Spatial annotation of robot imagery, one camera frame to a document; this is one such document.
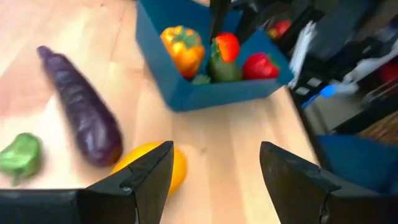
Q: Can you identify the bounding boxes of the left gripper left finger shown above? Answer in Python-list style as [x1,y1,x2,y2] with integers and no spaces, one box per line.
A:
[77,141,174,224]

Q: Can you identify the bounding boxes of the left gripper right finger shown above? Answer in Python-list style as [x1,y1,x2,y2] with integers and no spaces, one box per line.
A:
[259,141,383,224]

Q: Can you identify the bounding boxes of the orange citrus fruit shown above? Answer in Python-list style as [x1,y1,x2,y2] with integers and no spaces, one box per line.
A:
[111,142,188,197]

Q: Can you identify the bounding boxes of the long purple eggplant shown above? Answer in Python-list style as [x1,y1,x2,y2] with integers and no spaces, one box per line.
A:
[37,45,124,167]

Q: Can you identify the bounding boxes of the small green pepper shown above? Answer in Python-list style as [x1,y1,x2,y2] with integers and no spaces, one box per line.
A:
[0,133,43,186]

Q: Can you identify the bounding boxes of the red bell pepper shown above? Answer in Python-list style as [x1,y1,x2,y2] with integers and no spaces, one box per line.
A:
[242,52,280,80]

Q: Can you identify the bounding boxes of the large green bell pepper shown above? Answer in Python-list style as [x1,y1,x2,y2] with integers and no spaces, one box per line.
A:
[207,39,243,83]

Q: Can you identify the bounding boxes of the orange bell pepper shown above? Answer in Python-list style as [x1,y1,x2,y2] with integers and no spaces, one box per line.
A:
[160,25,206,78]

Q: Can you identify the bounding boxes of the round red fruit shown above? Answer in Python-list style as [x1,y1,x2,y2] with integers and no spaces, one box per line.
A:
[215,32,241,63]

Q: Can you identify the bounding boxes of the blue storage bin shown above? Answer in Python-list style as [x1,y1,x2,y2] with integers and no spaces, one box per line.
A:
[317,133,398,194]

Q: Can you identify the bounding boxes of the blue plastic basket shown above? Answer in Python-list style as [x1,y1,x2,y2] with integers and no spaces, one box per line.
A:
[136,0,295,112]

